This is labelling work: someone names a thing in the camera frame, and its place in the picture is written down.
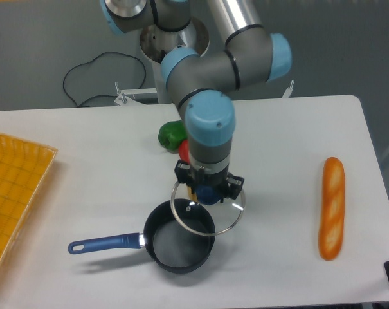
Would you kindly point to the baguette bread loaf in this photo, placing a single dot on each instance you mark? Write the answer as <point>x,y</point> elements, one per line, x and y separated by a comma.
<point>331,230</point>

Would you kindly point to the yellow bell pepper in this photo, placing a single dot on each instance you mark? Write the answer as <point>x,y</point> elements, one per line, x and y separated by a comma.
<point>191,194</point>

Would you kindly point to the red bell pepper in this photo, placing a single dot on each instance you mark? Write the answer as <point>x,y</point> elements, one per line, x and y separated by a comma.
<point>184,151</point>

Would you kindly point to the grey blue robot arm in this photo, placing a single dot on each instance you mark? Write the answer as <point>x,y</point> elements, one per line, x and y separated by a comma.
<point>209,117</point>

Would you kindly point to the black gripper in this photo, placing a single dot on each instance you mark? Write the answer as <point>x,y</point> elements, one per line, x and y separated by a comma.
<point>199,176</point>

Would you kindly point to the green bell pepper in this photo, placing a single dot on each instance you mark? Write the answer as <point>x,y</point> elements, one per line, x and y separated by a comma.
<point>172,134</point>

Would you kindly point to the blue saucepan with handle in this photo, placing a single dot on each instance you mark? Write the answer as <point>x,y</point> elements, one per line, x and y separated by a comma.
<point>170,245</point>

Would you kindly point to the glass lid blue knob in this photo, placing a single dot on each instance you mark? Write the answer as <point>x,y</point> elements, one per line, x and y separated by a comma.
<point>225,215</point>

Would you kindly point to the yellow woven basket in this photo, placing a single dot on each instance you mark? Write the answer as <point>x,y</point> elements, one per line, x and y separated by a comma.
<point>23,167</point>

